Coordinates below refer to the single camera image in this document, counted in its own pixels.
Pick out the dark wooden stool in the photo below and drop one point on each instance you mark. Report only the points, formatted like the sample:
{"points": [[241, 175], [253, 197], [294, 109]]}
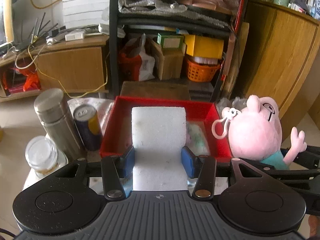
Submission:
{"points": [[155, 90]]}

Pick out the yellow box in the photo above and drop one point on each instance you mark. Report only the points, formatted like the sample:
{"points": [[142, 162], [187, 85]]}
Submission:
{"points": [[200, 46]]}

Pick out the wooden TV cabinet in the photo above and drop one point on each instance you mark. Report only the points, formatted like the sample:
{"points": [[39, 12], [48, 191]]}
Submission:
{"points": [[77, 67]]}

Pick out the red cardboard box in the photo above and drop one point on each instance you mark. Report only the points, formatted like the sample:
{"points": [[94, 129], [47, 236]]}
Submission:
{"points": [[117, 137]]}

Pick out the black metal shelf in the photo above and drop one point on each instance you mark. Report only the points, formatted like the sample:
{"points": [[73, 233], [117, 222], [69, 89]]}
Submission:
{"points": [[118, 19]]}

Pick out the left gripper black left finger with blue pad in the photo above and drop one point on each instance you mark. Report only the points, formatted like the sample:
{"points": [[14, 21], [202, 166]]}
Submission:
{"points": [[117, 174]]}

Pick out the wooden cupboard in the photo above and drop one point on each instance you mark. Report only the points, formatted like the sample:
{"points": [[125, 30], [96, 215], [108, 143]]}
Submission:
{"points": [[280, 49]]}

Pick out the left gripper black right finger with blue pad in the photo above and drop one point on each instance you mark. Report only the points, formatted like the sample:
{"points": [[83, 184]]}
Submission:
{"points": [[200, 167]]}

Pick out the green small box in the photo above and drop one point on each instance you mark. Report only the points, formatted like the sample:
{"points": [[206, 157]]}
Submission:
{"points": [[170, 41]]}

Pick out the pink pig plush toy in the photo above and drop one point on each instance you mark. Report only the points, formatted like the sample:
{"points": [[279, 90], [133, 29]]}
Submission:
{"points": [[255, 133]]}

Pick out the brown cardboard box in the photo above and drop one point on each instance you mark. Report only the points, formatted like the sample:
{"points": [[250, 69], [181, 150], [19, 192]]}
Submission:
{"points": [[168, 62]]}

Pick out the red white plastic bag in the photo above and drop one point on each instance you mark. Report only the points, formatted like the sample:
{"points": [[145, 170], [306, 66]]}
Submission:
{"points": [[133, 61]]}

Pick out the white power adapter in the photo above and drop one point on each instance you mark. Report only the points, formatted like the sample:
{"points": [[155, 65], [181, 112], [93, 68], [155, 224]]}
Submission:
{"points": [[75, 35]]}

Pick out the steel thermos flask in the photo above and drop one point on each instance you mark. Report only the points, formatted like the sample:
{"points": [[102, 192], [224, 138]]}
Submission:
{"points": [[55, 116]]}

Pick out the pink pot lid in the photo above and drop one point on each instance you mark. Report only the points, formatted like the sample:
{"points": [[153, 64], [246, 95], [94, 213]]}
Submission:
{"points": [[207, 4]]}

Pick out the white foam block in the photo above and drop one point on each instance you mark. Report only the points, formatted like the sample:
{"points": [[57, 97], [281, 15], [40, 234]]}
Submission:
{"points": [[158, 136]]}

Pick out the blue yellow drink can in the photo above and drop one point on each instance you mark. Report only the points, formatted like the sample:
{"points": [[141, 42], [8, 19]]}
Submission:
{"points": [[87, 123]]}

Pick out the clear glass jar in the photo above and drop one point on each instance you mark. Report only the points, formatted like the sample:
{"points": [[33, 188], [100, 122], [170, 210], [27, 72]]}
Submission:
{"points": [[43, 156]]}

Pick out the orange plastic basket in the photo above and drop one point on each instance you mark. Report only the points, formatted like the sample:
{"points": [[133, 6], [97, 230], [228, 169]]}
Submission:
{"points": [[200, 72]]}

